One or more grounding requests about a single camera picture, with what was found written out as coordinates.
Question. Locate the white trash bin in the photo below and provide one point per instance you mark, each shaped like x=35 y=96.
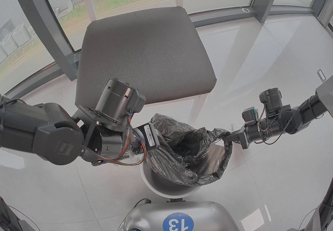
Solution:
x=161 y=185

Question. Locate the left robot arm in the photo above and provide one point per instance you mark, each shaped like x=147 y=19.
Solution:
x=52 y=131

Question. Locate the black plastic bag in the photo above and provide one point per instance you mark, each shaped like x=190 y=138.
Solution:
x=166 y=164

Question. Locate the window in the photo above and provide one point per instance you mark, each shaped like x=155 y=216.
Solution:
x=46 y=24

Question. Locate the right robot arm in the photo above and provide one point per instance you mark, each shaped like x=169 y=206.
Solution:
x=296 y=118

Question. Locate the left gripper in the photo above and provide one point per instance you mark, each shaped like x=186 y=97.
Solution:
x=149 y=136

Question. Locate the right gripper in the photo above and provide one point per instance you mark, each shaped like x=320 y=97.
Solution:
x=253 y=133

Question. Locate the grey seat white frame chair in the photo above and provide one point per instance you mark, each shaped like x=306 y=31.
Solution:
x=143 y=60

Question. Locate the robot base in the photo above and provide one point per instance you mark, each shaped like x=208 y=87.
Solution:
x=156 y=214

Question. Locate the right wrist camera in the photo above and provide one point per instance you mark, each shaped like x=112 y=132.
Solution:
x=249 y=115

